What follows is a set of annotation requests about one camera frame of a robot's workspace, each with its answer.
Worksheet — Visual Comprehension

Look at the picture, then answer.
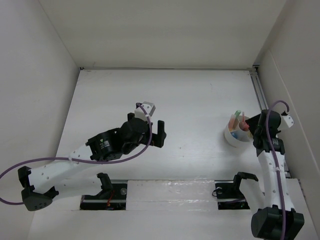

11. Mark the orange pen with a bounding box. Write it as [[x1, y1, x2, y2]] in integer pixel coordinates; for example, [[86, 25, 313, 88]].
[[239, 121, 250, 132]]

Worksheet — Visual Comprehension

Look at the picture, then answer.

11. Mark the red pink pen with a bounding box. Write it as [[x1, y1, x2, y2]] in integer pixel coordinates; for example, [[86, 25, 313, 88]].
[[241, 111, 246, 128]]

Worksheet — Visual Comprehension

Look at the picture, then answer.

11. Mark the green highlighter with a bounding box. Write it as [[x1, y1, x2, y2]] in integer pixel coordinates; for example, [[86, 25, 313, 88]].
[[230, 110, 241, 128]]

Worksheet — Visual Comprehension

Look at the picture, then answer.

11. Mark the blue capped marker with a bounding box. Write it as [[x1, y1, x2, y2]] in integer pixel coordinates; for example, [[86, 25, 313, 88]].
[[230, 132, 238, 139]]

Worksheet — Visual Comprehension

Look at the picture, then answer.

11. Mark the orange pink highlighter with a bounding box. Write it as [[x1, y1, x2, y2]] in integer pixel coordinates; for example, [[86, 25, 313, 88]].
[[228, 118, 236, 132]]

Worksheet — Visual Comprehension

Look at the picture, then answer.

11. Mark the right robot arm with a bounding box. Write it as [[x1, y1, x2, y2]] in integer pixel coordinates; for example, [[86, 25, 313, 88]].
[[231, 109, 305, 240]]

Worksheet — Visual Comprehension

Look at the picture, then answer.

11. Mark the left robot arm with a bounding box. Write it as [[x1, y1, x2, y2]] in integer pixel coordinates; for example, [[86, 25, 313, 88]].
[[17, 113, 167, 212]]

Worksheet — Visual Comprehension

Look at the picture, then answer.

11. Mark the white round divided container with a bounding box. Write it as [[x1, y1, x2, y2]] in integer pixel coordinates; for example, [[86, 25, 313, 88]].
[[223, 116, 253, 148]]

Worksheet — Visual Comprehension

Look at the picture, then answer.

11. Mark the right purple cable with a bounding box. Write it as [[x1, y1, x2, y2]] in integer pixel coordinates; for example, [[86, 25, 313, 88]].
[[264, 100, 291, 240]]

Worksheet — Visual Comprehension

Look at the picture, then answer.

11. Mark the purple cable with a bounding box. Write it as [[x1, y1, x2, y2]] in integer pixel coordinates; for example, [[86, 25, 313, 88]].
[[0, 102, 154, 206], [264, 100, 291, 240]]

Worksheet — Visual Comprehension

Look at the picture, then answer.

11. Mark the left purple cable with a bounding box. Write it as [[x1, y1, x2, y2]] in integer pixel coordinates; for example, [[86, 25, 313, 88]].
[[0, 102, 154, 206]]

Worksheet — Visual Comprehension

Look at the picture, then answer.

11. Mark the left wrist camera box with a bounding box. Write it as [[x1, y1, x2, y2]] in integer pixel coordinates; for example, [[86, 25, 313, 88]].
[[134, 101, 156, 121]]

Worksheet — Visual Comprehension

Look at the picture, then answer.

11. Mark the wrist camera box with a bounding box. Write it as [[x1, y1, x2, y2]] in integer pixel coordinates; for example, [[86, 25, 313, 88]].
[[278, 111, 294, 131], [134, 101, 156, 121]]

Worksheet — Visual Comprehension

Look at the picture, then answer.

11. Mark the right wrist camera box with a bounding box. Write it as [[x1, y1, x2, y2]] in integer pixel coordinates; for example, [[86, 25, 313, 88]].
[[278, 111, 294, 131]]

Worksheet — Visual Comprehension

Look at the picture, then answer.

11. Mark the metal rail right side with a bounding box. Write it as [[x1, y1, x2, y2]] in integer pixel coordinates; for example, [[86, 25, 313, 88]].
[[249, 65, 295, 179]]

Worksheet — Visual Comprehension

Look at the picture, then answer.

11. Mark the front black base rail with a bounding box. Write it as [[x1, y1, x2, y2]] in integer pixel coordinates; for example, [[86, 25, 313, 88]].
[[80, 180, 250, 211]]

